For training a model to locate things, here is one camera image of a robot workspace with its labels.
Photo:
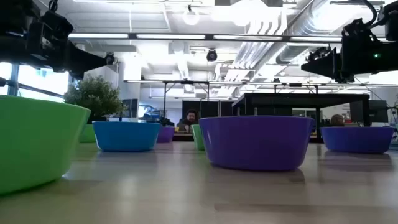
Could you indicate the blue plastic mini bowl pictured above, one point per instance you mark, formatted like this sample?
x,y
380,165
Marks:
x,y
126,137

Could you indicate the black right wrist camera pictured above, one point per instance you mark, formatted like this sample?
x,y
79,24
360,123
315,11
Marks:
x,y
357,31

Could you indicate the person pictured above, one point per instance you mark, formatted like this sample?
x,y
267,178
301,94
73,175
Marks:
x,y
337,119
189,119

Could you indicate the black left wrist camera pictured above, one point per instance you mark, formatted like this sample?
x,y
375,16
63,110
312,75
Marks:
x,y
57,25

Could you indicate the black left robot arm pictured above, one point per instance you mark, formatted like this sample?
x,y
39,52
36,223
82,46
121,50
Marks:
x,y
15,49

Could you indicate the black background workstation frame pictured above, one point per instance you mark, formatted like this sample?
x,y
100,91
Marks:
x,y
186,82
295,84

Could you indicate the black ceiling spotlight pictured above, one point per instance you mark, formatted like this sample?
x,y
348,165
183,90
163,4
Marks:
x,y
212,55
109,58

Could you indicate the long ceiling light bar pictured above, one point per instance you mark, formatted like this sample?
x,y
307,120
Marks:
x,y
171,36

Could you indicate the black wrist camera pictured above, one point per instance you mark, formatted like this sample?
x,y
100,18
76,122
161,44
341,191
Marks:
x,y
57,25
357,31

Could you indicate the potted green artificial plant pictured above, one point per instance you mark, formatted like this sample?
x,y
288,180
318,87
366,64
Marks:
x,y
93,96

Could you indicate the purple plastic mini bowl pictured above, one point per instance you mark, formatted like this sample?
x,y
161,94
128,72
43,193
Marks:
x,y
256,143
166,134
357,140

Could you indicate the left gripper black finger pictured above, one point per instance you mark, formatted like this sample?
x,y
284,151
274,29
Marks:
x,y
84,60

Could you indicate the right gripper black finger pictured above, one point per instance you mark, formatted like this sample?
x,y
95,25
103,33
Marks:
x,y
323,67

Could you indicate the green plastic mini bowl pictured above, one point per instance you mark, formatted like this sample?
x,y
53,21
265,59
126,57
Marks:
x,y
87,134
37,140
196,137

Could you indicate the black computer monitor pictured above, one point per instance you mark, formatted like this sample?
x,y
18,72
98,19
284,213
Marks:
x,y
370,110

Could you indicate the white globe ceiling lamp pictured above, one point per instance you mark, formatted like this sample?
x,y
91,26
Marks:
x,y
191,15

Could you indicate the black track light cluster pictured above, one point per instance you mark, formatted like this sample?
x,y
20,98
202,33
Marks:
x,y
318,53

